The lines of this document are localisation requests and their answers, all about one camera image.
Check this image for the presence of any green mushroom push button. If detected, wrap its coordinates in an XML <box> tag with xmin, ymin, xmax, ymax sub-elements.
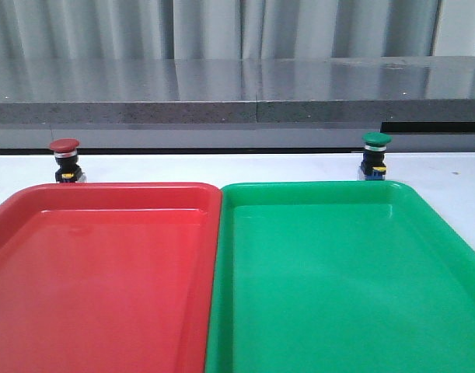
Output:
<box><xmin>358</xmin><ymin>132</ymin><xmax>392</xmax><ymax>181</ymax></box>

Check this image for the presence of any red mushroom push button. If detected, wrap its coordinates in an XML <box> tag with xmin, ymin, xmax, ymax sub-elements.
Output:
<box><xmin>49</xmin><ymin>138</ymin><xmax>86</xmax><ymax>183</ymax></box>

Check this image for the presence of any green plastic tray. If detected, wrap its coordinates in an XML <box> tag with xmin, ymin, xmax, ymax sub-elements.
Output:
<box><xmin>205</xmin><ymin>181</ymin><xmax>475</xmax><ymax>372</ymax></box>

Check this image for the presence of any red plastic tray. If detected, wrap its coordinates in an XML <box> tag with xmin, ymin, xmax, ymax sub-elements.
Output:
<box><xmin>0</xmin><ymin>183</ymin><xmax>222</xmax><ymax>372</ymax></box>

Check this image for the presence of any grey stone counter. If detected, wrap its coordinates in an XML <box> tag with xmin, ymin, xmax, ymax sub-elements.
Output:
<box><xmin>0</xmin><ymin>57</ymin><xmax>475</xmax><ymax>154</ymax></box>

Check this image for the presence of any grey pleated curtain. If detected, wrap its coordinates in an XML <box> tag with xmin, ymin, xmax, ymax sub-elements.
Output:
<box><xmin>0</xmin><ymin>1</ymin><xmax>475</xmax><ymax>59</ymax></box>

